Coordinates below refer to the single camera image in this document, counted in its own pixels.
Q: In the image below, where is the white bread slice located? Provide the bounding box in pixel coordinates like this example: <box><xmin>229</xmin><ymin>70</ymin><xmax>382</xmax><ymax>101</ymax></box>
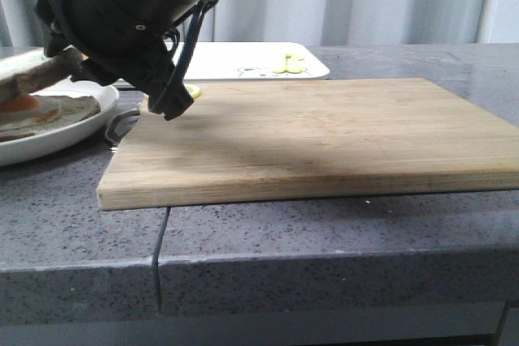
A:
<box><xmin>1</xmin><ymin>47</ymin><xmax>84</xmax><ymax>104</ymax></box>

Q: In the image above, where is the white round plate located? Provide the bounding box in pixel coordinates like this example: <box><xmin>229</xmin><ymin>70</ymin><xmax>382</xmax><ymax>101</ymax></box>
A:
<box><xmin>1</xmin><ymin>79</ymin><xmax>119</xmax><ymax>167</ymax></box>

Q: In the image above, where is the wooden cutting board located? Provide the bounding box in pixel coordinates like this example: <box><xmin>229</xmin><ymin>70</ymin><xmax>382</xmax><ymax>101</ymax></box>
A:
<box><xmin>97</xmin><ymin>79</ymin><xmax>518</xmax><ymax>211</ymax></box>

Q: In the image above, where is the grey curtain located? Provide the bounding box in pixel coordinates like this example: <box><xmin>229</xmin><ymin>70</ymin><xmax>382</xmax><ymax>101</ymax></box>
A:
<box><xmin>199</xmin><ymin>0</ymin><xmax>518</xmax><ymax>46</ymax></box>

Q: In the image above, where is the lemon slice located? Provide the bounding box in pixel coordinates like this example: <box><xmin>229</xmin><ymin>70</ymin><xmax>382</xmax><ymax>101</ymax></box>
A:
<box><xmin>184</xmin><ymin>83</ymin><xmax>202</xmax><ymax>99</ymax></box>

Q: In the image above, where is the white bear tray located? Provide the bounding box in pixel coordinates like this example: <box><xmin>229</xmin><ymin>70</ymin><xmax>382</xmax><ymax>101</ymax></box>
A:
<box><xmin>184</xmin><ymin>42</ymin><xmax>329</xmax><ymax>84</ymax></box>

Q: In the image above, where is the left yellow utensil handle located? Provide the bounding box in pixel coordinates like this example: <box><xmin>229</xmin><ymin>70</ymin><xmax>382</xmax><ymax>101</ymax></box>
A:
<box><xmin>271</xmin><ymin>53</ymin><xmax>287</xmax><ymax>74</ymax></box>

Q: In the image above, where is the yellow utensil handle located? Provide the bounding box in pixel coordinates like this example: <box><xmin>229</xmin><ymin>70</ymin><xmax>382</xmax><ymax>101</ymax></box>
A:
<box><xmin>271</xmin><ymin>53</ymin><xmax>287</xmax><ymax>74</ymax></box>
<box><xmin>285</xmin><ymin>53</ymin><xmax>304</xmax><ymax>74</ymax></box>

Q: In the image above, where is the fried egg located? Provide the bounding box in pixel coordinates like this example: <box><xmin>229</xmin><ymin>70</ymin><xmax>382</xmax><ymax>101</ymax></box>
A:
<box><xmin>1</xmin><ymin>95</ymin><xmax>62</xmax><ymax>130</ymax></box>

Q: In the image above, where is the right yellow utensil handle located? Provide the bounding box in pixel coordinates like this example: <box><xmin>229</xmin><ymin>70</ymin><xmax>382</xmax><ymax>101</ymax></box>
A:
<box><xmin>285</xmin><ymin>53</ymin><xmax>304</xmax><ymax>74</ymax></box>

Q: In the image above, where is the metal cutting board handle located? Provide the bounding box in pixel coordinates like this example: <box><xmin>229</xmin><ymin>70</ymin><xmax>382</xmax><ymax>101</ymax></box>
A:
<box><xmin>104</xmin><ymin>108</ymin><xmax>140</xmax><ymax>153</ymax></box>

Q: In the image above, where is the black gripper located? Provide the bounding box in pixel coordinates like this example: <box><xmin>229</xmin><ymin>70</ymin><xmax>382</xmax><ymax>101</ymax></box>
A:
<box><xmin>36</xmin><ymin>0</ymin><xmax>219</xmax><ymax>120</ymax></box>

